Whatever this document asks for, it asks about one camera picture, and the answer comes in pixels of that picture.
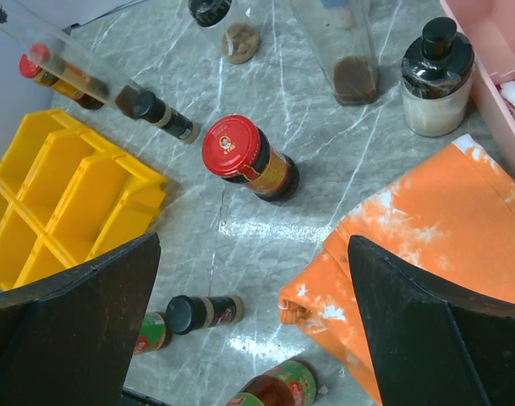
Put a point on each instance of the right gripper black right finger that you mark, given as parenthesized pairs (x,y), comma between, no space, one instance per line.
(431,341)

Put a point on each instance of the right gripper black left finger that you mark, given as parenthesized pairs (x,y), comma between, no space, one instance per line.
(68,339)

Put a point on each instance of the green-label sauce bottle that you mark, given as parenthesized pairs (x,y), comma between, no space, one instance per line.
(294,382)
(154,334)

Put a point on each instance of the red-lid sauce jar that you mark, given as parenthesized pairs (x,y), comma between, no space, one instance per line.
(32,71)
(237,151)

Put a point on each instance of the tall oil bottle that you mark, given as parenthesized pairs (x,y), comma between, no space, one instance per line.
(340,36)
(60,54)

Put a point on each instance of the black-cap spice shaker front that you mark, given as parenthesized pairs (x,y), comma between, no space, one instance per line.
(185,314)

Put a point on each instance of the black-cap spice shaker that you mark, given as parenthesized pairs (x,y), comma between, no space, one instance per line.
(155,111)
(185,314)

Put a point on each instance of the orange tie-dye cloth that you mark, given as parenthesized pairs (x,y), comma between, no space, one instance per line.
(453,215)

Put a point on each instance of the yellow compartment bin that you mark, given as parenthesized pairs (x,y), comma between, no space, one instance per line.
(68,195)

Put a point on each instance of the red-lid sauce jar back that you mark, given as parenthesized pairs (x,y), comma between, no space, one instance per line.
(32,71)

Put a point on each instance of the black-cap spice shaker back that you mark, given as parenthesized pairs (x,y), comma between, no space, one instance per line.
(155,111)

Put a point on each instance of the black-lid jar white powder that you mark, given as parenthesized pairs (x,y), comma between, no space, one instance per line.
(437,78)

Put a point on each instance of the pink compartment tray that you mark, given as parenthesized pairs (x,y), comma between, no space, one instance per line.
(490,27)

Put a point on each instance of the black-lid jar brown powder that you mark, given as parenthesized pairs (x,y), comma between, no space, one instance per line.
(228,27)

